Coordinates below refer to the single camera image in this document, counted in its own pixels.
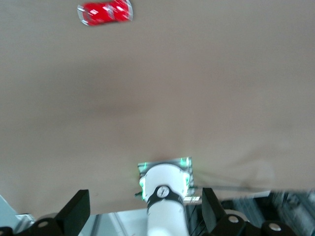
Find red beetle toy car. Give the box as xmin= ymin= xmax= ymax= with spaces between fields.
xmin=77 ymin=0 xmax=135 ymax=27

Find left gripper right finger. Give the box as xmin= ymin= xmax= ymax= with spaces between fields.
xmin=201 ymin=187 xmax=251 ymax=236

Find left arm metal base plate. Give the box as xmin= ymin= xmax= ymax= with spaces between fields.
xmin=137 ymin=156 xmax=195 ymax=200

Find aluminium frame rack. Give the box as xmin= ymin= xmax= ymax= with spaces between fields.
xmin=187 ymin=189 xmax=315 ymax=236

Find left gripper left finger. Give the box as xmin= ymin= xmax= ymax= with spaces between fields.
xmin=23 ymin=189 xmax=91 ymax=236

